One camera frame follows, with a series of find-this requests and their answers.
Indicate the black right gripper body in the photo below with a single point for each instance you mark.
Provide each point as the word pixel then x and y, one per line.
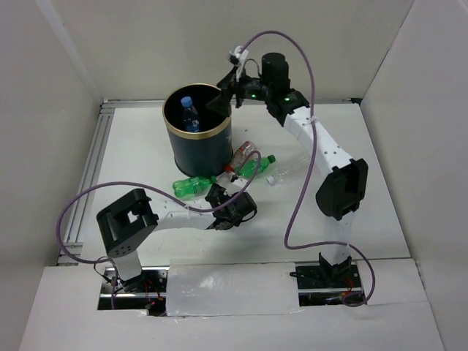
pixel 253 88

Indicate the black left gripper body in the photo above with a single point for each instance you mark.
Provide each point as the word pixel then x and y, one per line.
pixel 216 190

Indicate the blue label water bottle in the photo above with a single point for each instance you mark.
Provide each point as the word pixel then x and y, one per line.
pixel 190 115

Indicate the green bottle with cap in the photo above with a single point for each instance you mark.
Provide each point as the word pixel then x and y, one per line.
pixel 247 171

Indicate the clear crushed plastic bottle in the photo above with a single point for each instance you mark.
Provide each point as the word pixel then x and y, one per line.
pixel 289 171

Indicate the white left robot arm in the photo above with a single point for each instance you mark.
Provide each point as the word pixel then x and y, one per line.
pixel 127 222

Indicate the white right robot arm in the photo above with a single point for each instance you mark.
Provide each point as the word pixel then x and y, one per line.
pixel 344 178

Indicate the dark bin with gold rim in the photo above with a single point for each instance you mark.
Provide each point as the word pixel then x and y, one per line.
pixel 207 152

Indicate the red label crushed bottle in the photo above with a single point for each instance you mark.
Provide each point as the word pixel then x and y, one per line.
pixel 240 156

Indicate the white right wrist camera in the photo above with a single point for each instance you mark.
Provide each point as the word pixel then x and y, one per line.
pixel 237 57

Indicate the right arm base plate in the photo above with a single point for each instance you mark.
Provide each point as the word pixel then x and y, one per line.
pixel 323 284

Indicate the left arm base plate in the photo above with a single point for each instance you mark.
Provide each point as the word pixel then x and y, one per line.
pixel 147 293

